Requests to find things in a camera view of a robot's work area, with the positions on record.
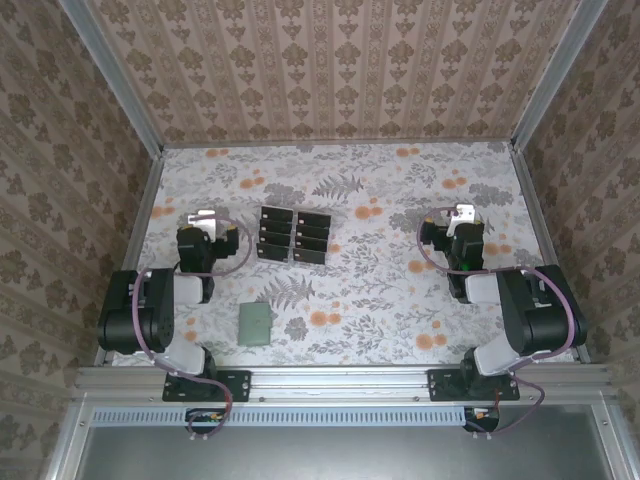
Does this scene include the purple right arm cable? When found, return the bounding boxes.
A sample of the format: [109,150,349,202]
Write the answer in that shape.
[416,205,577,442]

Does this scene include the aluminium thin frame rail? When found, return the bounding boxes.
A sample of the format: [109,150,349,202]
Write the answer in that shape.
[162,140,516,150]

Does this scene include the white slotted cable duct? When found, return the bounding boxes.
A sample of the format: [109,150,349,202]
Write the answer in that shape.
[92,405,471,429]

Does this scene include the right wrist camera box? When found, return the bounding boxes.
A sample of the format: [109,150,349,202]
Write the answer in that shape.
[446,202,485,254]

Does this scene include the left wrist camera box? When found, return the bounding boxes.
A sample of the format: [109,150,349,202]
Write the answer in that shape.
[178,209,218,254]

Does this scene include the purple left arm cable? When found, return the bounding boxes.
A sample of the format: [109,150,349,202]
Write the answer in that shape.
[130,215,254,442]

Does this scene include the green card holder wallet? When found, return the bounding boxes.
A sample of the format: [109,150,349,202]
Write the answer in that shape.
[238,300,274,348]

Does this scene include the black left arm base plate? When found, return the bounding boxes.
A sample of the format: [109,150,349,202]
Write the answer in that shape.
[162,368,252,404]

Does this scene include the aluminium side frame rail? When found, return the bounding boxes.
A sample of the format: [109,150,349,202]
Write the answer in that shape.
[94,147,166,369]
[510,146,590,365]

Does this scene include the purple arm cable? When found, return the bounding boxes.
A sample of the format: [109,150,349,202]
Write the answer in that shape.
[130,215,254,442]
[416,205,577,442]

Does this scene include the aluminium frame bar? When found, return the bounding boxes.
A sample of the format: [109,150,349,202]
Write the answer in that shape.
[42,404,96,480]
[592,404,634,480]

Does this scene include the aluminium frame post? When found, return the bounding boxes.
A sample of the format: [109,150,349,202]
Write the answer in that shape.
[58,0,166,156]
[510,0,612,154]

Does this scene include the aluminium mounting rail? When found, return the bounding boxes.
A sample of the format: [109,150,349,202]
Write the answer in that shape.
[74,363,615,407]

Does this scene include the floral patterned table cover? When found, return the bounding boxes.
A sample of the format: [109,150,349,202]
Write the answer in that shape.
[107,142,581,367]

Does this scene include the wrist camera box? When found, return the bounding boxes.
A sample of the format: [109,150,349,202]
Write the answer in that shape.
[178,209,218,254]
[446,202,485,254]

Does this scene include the black connector board with wires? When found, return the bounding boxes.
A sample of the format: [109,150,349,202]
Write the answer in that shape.
[184,407,229,435]
[462,407,501,434]

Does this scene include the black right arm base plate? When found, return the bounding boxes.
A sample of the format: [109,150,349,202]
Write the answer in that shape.
[427,368,521,404]

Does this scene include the grey sheet metal panel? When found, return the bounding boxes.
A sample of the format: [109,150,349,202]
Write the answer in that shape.
[74,405,619,480]

